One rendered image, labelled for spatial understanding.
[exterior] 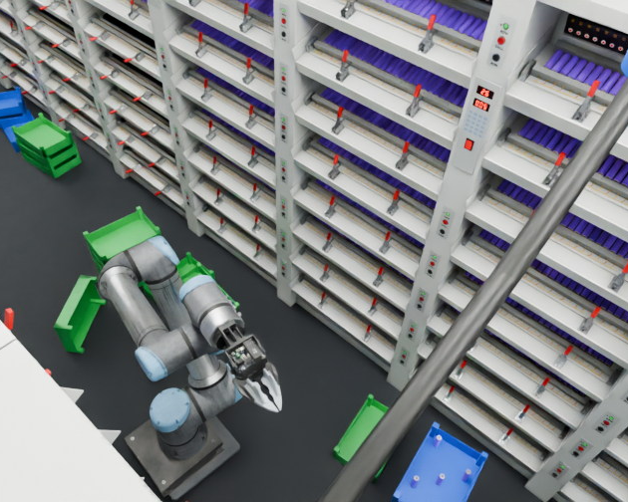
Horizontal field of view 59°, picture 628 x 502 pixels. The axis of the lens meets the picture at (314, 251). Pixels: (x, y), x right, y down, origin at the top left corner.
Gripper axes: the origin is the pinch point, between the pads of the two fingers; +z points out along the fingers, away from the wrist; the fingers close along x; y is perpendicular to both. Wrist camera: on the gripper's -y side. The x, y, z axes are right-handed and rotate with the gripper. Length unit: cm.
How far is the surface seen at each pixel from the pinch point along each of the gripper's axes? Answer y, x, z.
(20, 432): 53, -32, 11
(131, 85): -42, 38, -204
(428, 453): -85, 49, 7
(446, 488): -85, 46, 19
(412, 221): -30, 79, -44
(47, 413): 53, -29, 11
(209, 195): -84, 48, -154
